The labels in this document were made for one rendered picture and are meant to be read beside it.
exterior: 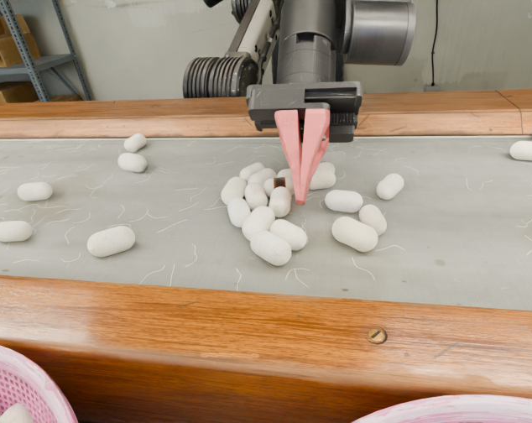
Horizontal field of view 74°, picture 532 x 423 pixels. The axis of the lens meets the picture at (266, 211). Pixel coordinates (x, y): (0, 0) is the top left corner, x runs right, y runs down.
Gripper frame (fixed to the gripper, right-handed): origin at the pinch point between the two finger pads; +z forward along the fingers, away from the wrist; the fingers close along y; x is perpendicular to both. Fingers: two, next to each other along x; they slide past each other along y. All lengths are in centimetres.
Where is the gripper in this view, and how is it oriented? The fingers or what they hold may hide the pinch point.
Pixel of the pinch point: (300, 194)
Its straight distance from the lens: 32.0
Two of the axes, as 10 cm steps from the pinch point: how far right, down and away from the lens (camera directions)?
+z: -0.7, 9.7, -2.4
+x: 1.5, 2.5, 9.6
